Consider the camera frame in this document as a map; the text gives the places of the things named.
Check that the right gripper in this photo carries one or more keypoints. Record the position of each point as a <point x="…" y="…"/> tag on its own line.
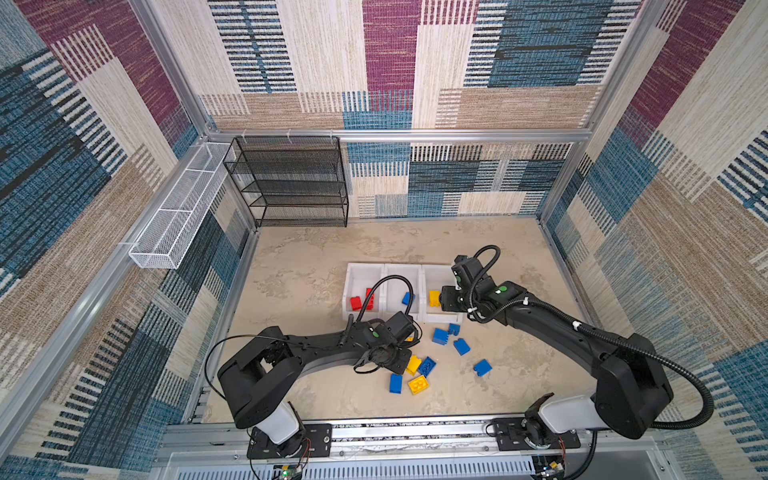
<point x="447" y="299"/>

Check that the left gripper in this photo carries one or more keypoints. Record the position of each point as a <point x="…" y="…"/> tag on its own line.
<point x="401" y="366"/>

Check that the long red lego brick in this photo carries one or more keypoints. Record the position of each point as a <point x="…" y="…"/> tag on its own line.
<point x="370" y="296"/>

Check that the yellow large lego brick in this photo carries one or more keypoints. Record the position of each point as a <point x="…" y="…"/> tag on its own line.
<point x="434" y="299"/>

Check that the blue lego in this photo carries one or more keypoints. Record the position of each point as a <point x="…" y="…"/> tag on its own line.
<point x="407" y="298"/>

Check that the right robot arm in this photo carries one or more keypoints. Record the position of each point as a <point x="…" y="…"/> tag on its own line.
<point x="631" y="388"/>

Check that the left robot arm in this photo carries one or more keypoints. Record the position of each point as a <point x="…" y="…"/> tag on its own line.
<point x="256" y="380"/>

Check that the yellow lego brick bottom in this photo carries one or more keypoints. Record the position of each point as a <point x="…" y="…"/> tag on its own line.
<point x="413" y="365"/>

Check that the blue lego brick bottom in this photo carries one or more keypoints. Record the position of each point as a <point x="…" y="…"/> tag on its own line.
<point x="426" y="366"/>

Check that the white right plastic bin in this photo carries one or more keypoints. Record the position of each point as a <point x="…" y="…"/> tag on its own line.
<point x="433" y="278"/>

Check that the white plastic bin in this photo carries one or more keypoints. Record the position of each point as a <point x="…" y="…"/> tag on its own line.
<point x="433" y="278"/>
<point x="395" y="289"/>
<point x="359" y="277"/>

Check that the red lego brick left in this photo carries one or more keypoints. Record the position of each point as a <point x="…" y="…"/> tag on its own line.
<point x="356" y="303"/>

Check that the blue lego brick open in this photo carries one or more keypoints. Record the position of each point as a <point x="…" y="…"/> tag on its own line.
<point x="440" y="336"/>

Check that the white middle plastic bin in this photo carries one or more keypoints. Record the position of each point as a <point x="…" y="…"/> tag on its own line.
<point x="395" y="289"/>

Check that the blue lego brick middle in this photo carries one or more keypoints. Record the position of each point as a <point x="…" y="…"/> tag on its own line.
<point x="461" y="346"/>

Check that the white left plastic bin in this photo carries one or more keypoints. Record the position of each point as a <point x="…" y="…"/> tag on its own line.
<point x="359" y="277"/>

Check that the blue lego brick far right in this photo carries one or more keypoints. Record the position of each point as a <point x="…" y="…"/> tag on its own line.
<point x="482" y="368"/>

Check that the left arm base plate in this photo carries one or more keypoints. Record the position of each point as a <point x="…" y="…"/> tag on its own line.
<point x="300" y="441"/>

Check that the aluminium mounting rail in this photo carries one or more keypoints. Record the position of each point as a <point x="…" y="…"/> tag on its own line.
<point x="431" y="447"/>

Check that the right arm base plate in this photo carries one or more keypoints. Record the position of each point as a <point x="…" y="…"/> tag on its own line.
<point x="522" y="433"/>

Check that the black wire mesh shelf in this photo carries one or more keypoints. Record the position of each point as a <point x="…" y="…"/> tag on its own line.
<point x="290" y="181"/>

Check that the white wire wall basket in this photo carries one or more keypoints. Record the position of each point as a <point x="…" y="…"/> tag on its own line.
<point x="166" y="239"/>

